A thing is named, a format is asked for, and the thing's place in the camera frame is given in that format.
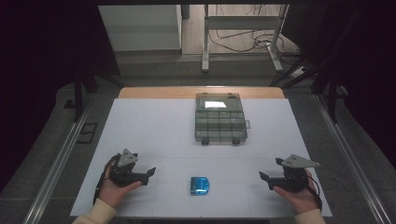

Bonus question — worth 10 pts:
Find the small blue shiny case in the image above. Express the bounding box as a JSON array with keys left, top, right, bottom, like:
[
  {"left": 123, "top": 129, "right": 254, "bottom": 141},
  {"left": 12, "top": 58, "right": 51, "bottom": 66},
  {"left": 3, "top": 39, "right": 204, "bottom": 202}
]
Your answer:
[{"left": 190, "top": 176, "right": 210, "bottom": 196}]

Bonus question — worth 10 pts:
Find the black floor plate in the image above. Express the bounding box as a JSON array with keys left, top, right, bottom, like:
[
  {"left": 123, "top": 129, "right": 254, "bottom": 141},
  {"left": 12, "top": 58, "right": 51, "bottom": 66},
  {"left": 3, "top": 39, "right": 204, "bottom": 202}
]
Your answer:
[{"left": 76, "top": 122, "right": 99, "bottom": 145}]

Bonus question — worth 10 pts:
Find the person's right hand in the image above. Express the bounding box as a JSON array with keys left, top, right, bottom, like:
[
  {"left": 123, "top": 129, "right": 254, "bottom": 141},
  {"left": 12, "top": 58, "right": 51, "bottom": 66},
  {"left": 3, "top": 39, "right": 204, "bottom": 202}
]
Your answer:
[{"left": 273, "top": 168, "right": 319, "bottom": 216}]

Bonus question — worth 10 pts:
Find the clear plastic compartment box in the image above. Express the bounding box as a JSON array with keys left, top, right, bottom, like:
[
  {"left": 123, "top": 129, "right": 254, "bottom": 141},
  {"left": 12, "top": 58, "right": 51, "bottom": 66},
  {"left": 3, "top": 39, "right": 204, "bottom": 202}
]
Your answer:
[{"left": 194, "top": 91, "right": 251, "bottom": 147}]

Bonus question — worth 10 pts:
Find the wooden table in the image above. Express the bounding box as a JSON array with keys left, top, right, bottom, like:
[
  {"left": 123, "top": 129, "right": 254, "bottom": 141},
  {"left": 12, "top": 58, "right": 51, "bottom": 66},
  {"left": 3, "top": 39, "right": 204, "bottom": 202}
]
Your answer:
[{"left": 118, "top": 86, "right": 286, "bottom": 100}]

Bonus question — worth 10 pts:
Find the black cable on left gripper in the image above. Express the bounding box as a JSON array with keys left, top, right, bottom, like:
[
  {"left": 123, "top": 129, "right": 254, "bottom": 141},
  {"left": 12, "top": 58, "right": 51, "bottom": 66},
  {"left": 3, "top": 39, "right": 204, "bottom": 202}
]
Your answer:
[{"left": 92, "top": 154, "right": 120, "bottom": 205}]

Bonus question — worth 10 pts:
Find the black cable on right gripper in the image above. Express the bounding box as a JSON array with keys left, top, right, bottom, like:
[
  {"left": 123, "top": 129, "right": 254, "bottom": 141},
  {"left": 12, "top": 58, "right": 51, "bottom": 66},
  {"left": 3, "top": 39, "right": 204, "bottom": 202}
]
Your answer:
[{"left": 306, "top": 173, "right": 323, "bottom": 211}]

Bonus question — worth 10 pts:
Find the tangle of black floor cables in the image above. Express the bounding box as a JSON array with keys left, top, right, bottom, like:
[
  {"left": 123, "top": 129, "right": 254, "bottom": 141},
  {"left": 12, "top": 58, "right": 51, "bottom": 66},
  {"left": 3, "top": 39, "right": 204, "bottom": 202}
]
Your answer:
[{"left": 207, "top": 4, "right": 302, "bottom": 59}]

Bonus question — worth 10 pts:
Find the white power strip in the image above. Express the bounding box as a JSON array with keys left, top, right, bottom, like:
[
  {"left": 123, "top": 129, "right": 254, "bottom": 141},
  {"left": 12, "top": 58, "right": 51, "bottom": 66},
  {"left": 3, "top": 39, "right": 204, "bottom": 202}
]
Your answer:
[{"left": 289, "top": 65, "right": 308, "bottom": 79}]

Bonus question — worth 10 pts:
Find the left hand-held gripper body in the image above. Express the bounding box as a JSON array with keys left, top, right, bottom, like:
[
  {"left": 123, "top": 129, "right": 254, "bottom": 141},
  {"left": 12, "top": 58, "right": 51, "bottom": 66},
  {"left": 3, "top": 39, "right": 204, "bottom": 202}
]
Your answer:
[{"left": 107, "top": 147, "right": 149, "bottom": 188}]

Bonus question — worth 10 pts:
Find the black tripod stand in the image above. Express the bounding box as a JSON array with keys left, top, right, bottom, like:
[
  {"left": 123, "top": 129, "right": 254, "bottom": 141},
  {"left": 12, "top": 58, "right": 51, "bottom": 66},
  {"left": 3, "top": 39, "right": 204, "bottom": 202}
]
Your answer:
[{"left": 269, "top": 8, "right": 365, "bottom": 124}]

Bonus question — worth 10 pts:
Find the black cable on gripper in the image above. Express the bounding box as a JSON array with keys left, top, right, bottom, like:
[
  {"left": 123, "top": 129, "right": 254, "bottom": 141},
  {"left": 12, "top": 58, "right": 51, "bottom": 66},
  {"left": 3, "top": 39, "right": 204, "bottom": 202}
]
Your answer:
[
  {"left": 306, "top": 173, "right": 323, "bottom": 211},
  {"left": 92, "top": 154, "right": 120, "bottom": 205}
]

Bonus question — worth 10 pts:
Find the white cabinet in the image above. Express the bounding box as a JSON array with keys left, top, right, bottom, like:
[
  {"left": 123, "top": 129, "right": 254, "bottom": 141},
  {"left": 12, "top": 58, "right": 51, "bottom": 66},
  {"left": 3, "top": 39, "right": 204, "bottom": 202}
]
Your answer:
[{"left": 97, "top": 4, "right": 183, "bottom": 52}]

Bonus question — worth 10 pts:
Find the black metal stand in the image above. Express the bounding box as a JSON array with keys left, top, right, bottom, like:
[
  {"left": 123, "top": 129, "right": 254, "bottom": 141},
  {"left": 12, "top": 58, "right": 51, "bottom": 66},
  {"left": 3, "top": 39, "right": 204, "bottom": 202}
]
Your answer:
[{"left": 64, "top": 63, "right": 125, "bottom": 123}]

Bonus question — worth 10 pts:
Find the person's left hand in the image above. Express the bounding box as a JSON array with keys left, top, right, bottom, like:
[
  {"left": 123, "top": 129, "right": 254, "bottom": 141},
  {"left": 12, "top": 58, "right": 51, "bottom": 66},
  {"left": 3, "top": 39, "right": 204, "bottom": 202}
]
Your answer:
[{"left": 97, "top": 163, "right": 143, "bottom": 209}]

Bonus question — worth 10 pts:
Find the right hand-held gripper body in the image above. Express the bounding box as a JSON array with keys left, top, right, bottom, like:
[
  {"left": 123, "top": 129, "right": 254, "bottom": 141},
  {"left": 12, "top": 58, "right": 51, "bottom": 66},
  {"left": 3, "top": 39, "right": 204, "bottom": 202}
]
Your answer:
[{"left": 267, "top": 154, "right": 321, "bottom": 193}]

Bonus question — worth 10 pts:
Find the white metal desk frame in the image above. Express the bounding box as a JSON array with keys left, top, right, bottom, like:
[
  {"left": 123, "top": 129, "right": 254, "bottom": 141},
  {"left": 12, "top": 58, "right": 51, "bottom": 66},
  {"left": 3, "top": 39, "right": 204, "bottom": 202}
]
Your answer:
[{"left": 201, "top": 4, "right": 290, "bottom": 74}]

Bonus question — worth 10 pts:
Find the white board table cover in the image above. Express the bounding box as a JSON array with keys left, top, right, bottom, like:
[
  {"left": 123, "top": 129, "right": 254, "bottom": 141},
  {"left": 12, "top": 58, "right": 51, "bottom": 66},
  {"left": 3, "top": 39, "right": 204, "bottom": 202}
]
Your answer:
[{"left": 69, "top": 97, "right": 333, "bottom": 218}]

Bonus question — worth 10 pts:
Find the metal floor rail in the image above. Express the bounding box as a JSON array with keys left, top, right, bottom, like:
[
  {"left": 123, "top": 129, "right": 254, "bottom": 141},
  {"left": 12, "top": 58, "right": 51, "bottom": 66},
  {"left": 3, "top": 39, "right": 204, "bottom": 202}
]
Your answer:
[
  {"left": 21, "top": 102, "right": 92, "bottom": 224},
  {"left": 313, "top": 92, "right": 394, "bottom": 224}
]

